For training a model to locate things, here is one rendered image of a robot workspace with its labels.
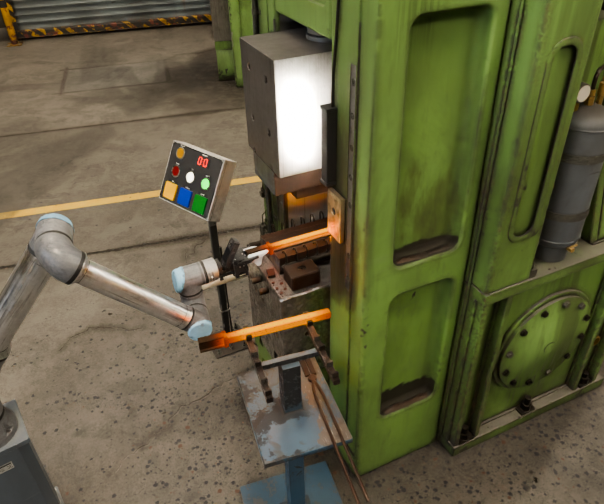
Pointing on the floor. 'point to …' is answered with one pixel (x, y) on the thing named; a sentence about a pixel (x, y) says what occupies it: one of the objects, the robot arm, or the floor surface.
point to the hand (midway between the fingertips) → (264, 248)
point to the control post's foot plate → (231, 347)
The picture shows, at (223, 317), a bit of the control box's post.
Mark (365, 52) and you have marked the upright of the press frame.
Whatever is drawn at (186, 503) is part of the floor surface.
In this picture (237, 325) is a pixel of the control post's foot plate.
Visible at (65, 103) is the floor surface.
